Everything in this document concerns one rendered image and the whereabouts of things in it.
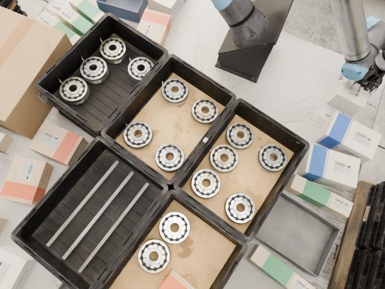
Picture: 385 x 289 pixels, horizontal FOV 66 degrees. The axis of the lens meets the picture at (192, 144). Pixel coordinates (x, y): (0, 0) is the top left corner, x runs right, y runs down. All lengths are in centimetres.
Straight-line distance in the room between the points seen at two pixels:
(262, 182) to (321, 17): 188
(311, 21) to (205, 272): 213
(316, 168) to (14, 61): 119
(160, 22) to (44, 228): 95
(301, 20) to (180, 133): 178
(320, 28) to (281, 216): 177
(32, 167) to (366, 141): 129
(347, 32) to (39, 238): 114
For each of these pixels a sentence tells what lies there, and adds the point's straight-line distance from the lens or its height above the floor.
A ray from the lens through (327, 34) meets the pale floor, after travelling 266.
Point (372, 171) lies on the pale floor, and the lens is 231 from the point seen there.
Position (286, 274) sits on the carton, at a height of 76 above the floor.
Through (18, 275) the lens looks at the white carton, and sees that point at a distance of 120.
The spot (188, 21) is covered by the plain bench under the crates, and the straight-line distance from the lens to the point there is 153.
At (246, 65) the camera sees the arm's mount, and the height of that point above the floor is 79.
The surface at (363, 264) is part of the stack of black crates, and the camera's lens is 187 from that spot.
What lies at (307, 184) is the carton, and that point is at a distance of 123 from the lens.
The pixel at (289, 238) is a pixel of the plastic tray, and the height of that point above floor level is 70.
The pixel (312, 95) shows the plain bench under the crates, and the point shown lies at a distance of 144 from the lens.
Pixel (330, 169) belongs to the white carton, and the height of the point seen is 79.
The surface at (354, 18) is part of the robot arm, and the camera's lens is 98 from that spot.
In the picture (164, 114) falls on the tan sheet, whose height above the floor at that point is 83.
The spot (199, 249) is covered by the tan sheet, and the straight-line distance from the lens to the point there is 104.
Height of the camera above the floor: 186
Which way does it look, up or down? 72 degrees down
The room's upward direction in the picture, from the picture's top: 10 degrees clockwise
